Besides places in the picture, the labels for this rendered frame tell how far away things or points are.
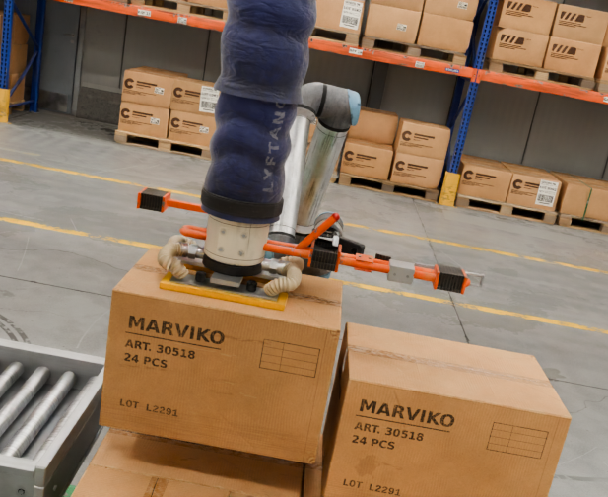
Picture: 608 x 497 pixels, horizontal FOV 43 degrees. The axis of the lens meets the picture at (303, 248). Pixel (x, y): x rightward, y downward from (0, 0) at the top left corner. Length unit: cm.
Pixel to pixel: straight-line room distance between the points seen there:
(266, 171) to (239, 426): 69
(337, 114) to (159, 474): 129
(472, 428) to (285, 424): 50
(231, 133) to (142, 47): 887
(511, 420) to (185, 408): 87
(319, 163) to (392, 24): 652
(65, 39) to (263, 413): 930
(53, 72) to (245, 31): 924
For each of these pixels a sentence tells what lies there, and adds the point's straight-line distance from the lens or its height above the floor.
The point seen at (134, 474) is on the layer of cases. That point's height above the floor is 54.
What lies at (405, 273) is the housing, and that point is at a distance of 215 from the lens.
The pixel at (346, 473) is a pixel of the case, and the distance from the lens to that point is 221.
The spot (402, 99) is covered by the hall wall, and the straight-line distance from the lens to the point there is 1059.
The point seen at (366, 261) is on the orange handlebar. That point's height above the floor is 121.
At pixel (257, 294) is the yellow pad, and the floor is 109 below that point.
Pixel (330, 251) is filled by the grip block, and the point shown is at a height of 122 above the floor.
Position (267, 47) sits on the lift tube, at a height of 173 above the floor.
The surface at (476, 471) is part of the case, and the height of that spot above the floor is 74.
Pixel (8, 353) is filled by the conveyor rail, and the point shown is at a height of 57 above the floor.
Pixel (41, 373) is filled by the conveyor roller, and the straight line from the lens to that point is 276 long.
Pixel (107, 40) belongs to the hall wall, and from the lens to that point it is 1098.
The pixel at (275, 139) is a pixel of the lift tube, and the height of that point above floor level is 150.
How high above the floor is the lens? 181
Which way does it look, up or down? 16 degrees down
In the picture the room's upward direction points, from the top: 11 degrees clockwise
